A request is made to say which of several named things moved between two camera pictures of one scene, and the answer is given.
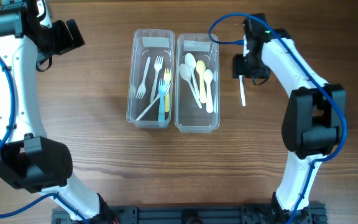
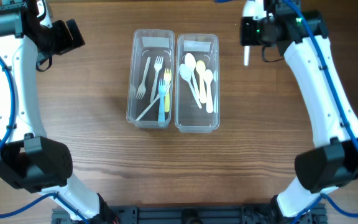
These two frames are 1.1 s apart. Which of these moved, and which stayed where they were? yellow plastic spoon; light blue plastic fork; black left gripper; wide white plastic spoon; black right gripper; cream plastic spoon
Moved: cream plastic spoon; black right gripper
Stayed: black left gripper; light blue plastic fork; yellow plastic spoon; wide white plastic spoon
